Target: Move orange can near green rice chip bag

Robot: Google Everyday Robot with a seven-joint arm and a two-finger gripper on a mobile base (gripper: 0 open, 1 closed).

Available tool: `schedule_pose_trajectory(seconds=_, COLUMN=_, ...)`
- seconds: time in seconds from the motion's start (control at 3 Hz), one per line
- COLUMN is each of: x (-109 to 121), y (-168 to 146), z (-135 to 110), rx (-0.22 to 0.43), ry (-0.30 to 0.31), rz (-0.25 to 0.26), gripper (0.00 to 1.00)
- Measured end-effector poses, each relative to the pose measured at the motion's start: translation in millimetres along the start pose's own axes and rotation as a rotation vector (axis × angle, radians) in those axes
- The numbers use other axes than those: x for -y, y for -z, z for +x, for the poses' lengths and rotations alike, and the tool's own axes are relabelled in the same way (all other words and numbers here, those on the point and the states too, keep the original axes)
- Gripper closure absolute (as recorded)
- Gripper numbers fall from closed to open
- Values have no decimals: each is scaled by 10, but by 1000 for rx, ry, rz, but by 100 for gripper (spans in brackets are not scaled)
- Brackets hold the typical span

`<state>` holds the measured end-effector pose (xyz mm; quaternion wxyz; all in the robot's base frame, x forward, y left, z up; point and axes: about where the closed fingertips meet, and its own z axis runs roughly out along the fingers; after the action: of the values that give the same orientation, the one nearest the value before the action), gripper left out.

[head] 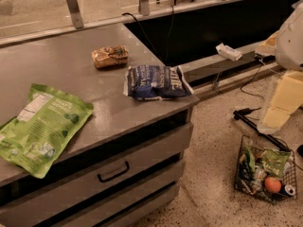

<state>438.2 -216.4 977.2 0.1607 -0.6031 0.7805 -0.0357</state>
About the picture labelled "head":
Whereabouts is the green rice chip bag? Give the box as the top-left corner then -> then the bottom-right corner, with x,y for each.
0,84 -> 94,179

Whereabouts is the metal railing post middle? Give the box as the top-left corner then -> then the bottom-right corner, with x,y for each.
138,0 -> 150,16

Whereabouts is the white packet on ledge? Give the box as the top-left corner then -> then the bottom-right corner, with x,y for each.
216,44 -> 242,61

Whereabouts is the blue can in basket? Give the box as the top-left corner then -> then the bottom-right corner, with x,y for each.
280,184 -> 296,197

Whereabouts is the grey cabinet with drawers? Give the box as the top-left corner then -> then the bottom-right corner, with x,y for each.
0,24 -> 198,227

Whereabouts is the black drawer handle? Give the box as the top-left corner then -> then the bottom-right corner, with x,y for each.
97,161 -> 130,183

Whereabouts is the metal railing post left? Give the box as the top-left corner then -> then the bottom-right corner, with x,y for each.
66,0 -> 83,29

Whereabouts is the black tripod stand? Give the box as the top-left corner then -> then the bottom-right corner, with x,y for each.
233,107 -> 291,152

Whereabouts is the orange fruit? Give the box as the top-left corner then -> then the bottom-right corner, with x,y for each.
264,177 -> 282,193

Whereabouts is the metal railing post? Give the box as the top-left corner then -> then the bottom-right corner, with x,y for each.
66,0 -> 83,29
138,0 -> 150,16

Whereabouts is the green snack bag in basket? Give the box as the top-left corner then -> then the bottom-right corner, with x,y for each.
261,148 -> 291,179

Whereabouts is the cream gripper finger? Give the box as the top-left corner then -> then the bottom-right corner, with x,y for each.
257,70 -> 303,134

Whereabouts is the blue chip bag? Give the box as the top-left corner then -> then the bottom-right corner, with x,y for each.
123,64 -> 194,100

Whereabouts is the black wire basket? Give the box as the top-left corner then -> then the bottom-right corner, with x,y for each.
234,135 -> 297,204

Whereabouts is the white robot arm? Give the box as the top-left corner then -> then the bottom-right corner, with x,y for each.
255,0 -> 303,134

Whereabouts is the black cable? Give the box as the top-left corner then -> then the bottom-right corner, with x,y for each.
121,12 -> 164,61

